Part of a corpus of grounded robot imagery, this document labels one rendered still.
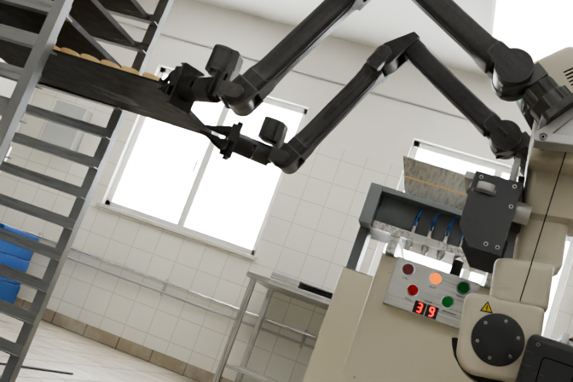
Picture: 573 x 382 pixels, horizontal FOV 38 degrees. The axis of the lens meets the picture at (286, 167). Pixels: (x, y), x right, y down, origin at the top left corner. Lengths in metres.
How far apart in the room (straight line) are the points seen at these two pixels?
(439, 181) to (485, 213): 1.48
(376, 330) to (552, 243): 0.76
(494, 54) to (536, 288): 0.48
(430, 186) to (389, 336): 0.98
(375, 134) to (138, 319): 2.40
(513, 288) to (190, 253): 5.21
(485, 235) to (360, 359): 0.78
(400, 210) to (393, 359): 0.98
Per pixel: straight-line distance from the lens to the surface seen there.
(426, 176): 3.25
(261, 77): 1.79
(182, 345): 6.74
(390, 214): 3.26
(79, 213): 2.38
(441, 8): 1.82
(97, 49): 2.26
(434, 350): 2.42
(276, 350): 6.55
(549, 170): 1.85
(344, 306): 3.14
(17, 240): 2.44
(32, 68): 2.03
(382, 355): 2.42
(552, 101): 1.72
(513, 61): 1.74
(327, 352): 3.13
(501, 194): 1.79
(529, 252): 1.83
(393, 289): 2.41
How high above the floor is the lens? 0.50
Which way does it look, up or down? 11 degrees up
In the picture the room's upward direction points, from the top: 20 degrees clockwise
